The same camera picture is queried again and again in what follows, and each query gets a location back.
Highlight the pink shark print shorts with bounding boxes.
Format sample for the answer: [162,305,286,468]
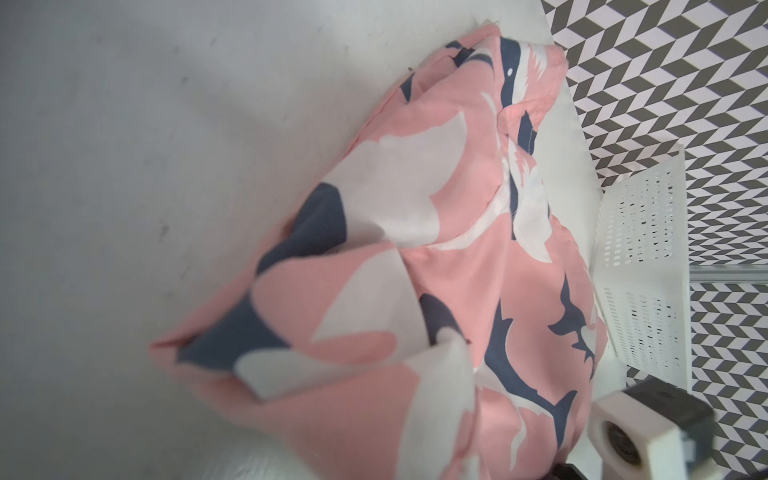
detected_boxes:
[151,24,607,479]

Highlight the white perforated plastic basket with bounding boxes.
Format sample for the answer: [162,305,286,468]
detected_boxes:
[591,145,693,390]

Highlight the aluminium corner post right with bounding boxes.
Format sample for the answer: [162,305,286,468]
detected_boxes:
[689,265,768,284]

